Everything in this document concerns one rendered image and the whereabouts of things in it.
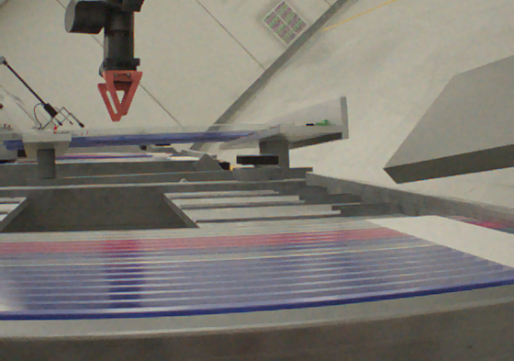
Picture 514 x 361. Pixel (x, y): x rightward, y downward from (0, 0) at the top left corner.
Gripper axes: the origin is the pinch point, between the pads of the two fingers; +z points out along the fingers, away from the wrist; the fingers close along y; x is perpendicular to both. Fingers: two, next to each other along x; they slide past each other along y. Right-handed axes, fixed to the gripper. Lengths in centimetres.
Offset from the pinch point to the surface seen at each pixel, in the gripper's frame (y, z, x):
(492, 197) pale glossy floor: -52, 19, 118
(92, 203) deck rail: 32.4, 15.4, -7.7
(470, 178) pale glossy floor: -73, 13, 125
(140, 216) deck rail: 32.8, 17.2, -1.4
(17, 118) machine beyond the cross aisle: -410, -47, -31
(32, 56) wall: -701, -155, -23
